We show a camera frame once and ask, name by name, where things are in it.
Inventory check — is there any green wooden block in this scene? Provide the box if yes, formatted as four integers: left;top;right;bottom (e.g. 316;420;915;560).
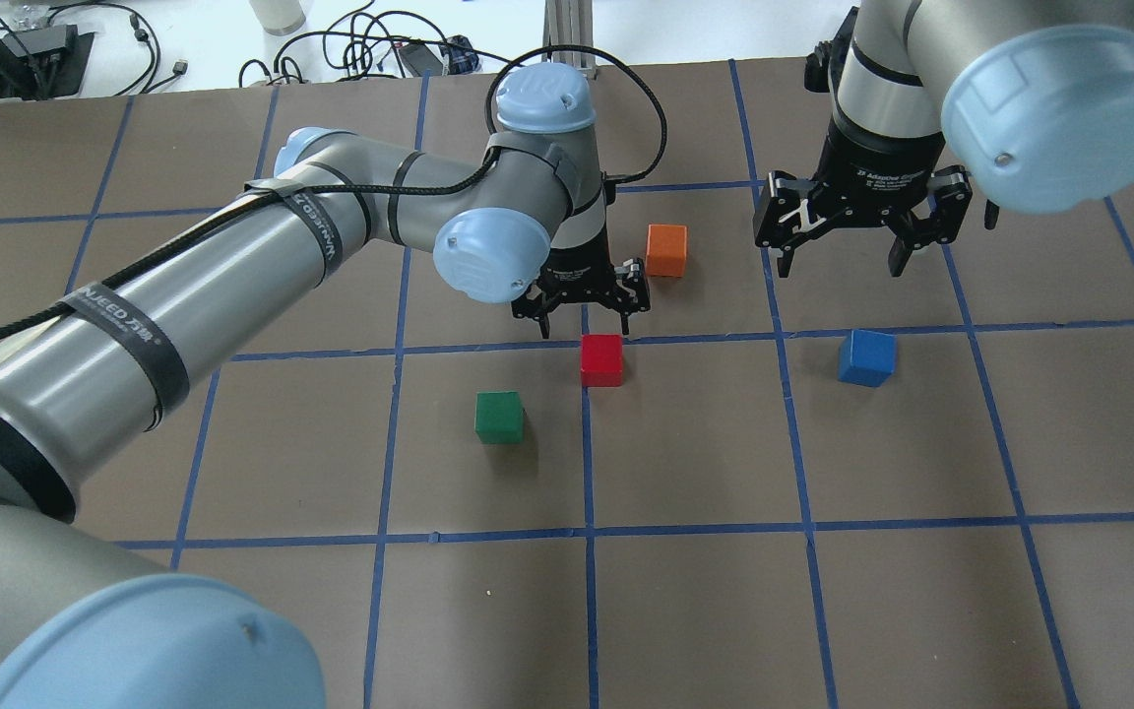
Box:
475;391;524;445

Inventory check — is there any black power adapter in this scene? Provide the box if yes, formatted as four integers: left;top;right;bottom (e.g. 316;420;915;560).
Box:
396;41;446;77

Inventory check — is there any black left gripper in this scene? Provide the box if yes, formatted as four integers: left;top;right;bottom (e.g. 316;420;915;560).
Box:
513;230;650;341

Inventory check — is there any orange wooden block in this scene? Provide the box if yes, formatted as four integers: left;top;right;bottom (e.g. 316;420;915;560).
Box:
645;223;689;278

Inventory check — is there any blue wooden block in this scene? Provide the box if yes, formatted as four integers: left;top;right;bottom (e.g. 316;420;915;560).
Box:
837;329;899;389

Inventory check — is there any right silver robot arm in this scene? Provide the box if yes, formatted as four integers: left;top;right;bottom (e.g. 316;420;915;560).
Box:
753;1;1134;277

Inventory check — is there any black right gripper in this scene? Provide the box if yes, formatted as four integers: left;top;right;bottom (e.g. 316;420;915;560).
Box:
753;133;973;279

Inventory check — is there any red wooden block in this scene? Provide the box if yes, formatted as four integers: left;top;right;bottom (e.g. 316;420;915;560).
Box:
579;334;624;389

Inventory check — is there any black monitor stand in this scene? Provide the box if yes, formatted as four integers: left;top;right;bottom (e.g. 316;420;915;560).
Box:
0;26;95;100

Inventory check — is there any aluminium frame post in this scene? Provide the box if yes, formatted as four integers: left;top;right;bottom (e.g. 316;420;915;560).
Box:
541;0;596;78

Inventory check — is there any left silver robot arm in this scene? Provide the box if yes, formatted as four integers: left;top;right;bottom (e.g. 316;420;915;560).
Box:
0;62;650;708

